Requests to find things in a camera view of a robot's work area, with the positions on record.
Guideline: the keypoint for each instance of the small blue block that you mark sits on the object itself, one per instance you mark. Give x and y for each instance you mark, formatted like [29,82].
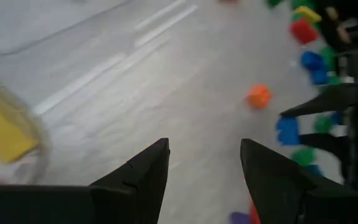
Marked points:
[337,118]
[314,169]
[319,77]

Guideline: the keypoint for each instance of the small orange block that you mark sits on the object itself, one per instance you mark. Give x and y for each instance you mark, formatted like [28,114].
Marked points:
[258,97]

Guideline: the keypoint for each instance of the long green block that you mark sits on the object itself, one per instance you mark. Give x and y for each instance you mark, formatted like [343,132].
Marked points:
[273,2]
[303,3]
[328,57]
[303,155]

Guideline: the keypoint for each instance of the long yellow block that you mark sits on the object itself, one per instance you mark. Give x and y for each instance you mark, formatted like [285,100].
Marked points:
[308,14]
[2,133]

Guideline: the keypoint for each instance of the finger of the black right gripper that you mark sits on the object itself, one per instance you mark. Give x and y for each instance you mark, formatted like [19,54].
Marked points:
[328,141]
[328,101]

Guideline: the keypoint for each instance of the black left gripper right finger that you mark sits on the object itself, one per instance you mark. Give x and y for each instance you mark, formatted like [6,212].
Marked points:
[275,186]

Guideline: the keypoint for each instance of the white table cover sheet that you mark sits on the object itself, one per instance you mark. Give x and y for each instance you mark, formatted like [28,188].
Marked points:
[135,77]

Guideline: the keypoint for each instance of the small green block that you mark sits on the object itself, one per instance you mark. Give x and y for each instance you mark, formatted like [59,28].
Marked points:
[323,123]

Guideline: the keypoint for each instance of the long purple block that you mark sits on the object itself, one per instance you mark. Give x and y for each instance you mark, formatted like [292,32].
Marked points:
[239,218]

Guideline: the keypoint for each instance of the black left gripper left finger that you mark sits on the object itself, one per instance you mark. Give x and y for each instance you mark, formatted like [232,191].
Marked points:
[141,186]

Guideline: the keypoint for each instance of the long blue block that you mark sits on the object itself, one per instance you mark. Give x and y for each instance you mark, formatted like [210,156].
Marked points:
[312,60]

